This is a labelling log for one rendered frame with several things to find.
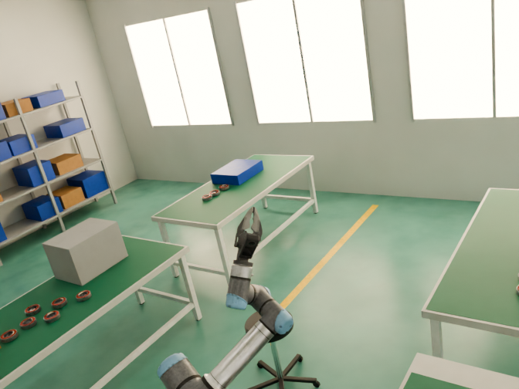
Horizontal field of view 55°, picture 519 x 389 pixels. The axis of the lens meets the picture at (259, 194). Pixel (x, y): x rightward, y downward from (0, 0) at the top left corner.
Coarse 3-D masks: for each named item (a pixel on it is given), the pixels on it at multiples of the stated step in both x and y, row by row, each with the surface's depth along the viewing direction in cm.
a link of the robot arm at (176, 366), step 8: (168, 360) 176; (176, 360) 176; (184, 360) 177; (160, 368) 176; (168, 368) 174; (176, 368) 173; (184, 368) 173; (192, 368) 175; (160, 376) 175; (168, 376) 172; (176, 376) 171; (184, 376) 171; (192, 376) 171; (200, 376) 174; (168, 384) 172; (176, 384) 169
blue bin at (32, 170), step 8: (32, 160) 729; (40, 160) 719; (16, 168) 699; (24, 168) 689; (32, 168) 688; (48, 168) 707; (16, 176) 708; (24, 176) 695; (32, 176) 689; (40, 176) 698; (48, 176) 707; (24, 184) 705; (32, 184) 691
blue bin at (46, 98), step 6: (54, 90) 718; (60, 90) 715; (30, 96) 700; (36, 96) 687; (42, 96) 693; (48, 96) 700; (54, 96) 707; (60, 96) 715; (36, 102) 692; (42, 102) 694; (48, 102) 700; (54, 102) 708
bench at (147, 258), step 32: (128, 256) 434; (160, 256) 422; (64, 288) 401; (96, 288) 391; (128, 288) 382; (192, 288) 444; (0, 320) 372; (64, 320) 355; (0, 352) 333; (32, 352) 326; (0, 384) 303; (96, 384) 368
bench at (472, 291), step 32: (512, 192) 408; (480, 224) 370; (512, 224) 362; (480, 256) 330; (512, 256) 324; (448, 288) 305; (480, 288) 299; (512, 288) 293; (448, 320) 283; (480, 320) 273; (512, 320) 268
